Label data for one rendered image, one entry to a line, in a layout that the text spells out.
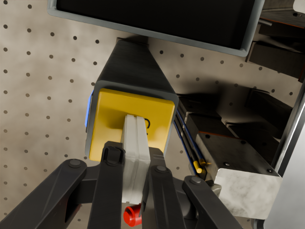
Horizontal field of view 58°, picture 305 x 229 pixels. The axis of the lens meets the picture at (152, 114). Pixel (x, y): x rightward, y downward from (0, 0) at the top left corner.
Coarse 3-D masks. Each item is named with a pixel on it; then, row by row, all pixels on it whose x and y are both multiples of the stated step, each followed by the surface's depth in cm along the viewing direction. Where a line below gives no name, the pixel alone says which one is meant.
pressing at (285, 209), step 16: (304, 80) 39; (304, 96) 39; (304, 112) 39; (288, 128) 41; (304, 128) 41; (288, 144) 41; (304, 144) 41; (288, 160) 42; (304, 160) 42; (288, 176) 43; (304, 176) 43; (288, 192) 44; (304, 192) 44; (272, 208) 45; (288, 208) 45; (304, 208) 45; (256, 224) 45; (272, 224) 46; (288, 224) 46; (304, 224) 47
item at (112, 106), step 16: (112, 96) 21; (128, 96) 21; (144, 96) 22; (96, 112) 21; (112, 112) 21; (128, 112) 21; (144, 112) 21; (160, 112) 22; (96, 128) 22; (112, 128) 22; (160, 128) 22; (96, 144) 22; (160, 144) 22; (96, 160) 22
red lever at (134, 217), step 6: (210, 180) 36; (210, 186) 35; (216, 186) 35; (216, 192) 35; (138, 204) 28; (126, 210) 28; (132, 210) 27; (138, 210) 27; (126, 216) 27; (132, 216) 27; (126, 222) 27; (132, 222) 27; (138, 222) 27
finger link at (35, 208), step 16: (80, 160) 14; (48, 176) 12; (64, 176) 12; (80, 176) 13; (32, 192) 11; (48, 192) 11; (64, 192) 11; (16, 208) 10; (32, 208) 10; (48, 208) 10; (64, 208) 12; (0, 224) 9; (16, 224) 9; (32, 224) 9; (48, 224) 10; (64, 224) 12
